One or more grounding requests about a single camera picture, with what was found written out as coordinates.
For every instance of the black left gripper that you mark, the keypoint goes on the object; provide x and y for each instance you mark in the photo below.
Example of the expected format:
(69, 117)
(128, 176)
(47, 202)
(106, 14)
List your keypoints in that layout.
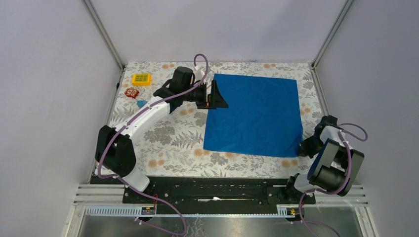
(214, 98)

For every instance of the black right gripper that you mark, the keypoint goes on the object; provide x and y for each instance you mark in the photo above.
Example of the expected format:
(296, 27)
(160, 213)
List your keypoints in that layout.
(304, 150)

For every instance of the blue cloth napkin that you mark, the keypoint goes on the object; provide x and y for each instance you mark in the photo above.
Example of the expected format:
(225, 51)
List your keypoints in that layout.
(263, 117)

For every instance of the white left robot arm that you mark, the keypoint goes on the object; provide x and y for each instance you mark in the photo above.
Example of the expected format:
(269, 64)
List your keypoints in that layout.
(115, 145)

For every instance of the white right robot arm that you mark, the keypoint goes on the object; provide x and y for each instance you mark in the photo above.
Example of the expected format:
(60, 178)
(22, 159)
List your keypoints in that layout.
(335, 166)

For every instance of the floral tablecloth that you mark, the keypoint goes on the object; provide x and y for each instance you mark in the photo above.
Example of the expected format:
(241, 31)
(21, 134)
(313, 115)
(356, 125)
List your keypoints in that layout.
(174, 145)

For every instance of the blue toy train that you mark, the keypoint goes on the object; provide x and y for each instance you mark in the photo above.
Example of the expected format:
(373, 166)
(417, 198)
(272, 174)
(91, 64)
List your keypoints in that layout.
(141, 103)

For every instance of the yellow green toy block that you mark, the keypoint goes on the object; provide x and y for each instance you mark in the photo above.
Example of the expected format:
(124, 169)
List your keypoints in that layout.
(141, 79)

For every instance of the red owl toy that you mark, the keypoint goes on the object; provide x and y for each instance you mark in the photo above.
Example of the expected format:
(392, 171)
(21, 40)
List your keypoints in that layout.
(131, 93)

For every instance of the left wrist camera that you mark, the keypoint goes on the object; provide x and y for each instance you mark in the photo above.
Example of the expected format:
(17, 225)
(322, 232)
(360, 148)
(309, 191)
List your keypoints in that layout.
(199, 72)

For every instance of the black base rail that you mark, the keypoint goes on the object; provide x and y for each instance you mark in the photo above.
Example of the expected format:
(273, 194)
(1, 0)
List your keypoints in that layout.
(209, 195)

